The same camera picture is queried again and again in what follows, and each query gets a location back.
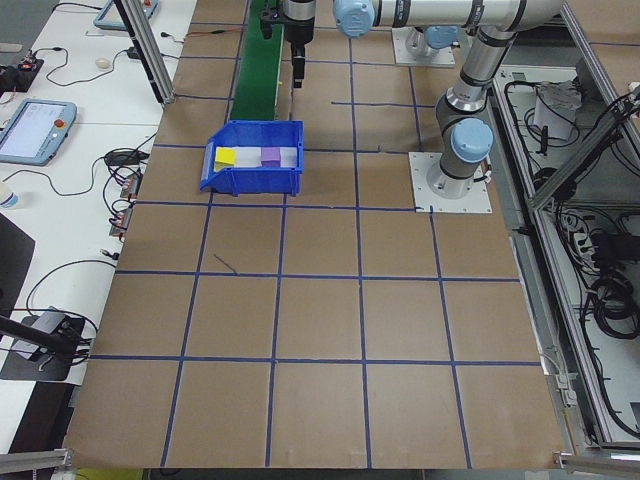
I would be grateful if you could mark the black camera stand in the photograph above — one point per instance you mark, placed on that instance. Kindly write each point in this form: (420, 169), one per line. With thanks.
(45, 367)

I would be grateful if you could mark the black power adapter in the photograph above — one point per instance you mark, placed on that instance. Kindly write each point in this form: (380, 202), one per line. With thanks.
(133, 52)
(122, 159)

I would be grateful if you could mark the white power strip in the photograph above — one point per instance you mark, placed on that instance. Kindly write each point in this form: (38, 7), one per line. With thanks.
(580, 240)

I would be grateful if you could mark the small circuit board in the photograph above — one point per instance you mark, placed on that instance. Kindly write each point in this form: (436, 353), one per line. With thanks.
(120, 220)
(131, 186)

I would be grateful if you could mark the black electronics board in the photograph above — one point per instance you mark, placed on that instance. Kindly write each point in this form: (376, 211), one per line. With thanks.
(20, 74)

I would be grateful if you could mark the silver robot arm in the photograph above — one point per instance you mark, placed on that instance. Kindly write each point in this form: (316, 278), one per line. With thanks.
(441, 37)
(472, 75)

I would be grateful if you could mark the black monitor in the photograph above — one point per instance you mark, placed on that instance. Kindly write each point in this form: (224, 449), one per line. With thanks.
(12, 255)

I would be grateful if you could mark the black power brick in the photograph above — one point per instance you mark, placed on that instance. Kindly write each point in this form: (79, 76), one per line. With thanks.
(610, 247)

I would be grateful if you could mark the small grey box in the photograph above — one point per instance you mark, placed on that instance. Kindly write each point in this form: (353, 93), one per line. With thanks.
(47, 320)

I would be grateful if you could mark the yellow foam block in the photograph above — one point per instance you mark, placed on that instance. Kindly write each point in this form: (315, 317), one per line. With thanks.
(225, 157)

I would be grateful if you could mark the blue plastic bin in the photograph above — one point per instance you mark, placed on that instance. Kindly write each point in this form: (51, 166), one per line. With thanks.
(260, 182)

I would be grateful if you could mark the aluminium profile bar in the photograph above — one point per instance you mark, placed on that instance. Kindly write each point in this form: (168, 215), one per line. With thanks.
(35, 460)
(595, 460)

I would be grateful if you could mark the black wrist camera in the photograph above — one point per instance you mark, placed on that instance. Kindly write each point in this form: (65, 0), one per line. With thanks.
(267, 22)

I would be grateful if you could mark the V-shaped metal bar frame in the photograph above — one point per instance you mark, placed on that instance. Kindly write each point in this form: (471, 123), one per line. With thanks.
(570, 175)

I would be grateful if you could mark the green conveyor belt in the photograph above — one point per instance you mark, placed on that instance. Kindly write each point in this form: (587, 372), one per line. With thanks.
(256, 75)

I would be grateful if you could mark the white side desk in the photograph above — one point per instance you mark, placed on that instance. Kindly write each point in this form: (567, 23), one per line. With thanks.
(75, 240)

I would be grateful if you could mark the small metal bracket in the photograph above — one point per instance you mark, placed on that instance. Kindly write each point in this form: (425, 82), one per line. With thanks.
(565, 387)

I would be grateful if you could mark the blue grey teach pendant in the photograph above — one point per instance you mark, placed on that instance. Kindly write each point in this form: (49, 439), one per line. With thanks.
(30, 130)
(104, 19)

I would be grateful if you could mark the purple foam block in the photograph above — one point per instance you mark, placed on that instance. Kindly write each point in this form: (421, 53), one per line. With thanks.
(271, 156)

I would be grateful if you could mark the beige round mouse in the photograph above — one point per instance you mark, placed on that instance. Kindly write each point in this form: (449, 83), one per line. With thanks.
(102, 62)

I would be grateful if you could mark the white square base plate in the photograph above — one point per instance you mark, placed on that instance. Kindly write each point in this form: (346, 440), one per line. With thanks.
(475, 197)
(405, 50)

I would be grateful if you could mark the aluminium profile post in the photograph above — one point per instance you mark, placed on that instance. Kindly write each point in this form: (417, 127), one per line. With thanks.
(150, 60)

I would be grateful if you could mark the white box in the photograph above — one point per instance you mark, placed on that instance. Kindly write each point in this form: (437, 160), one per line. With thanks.
(555, 112)

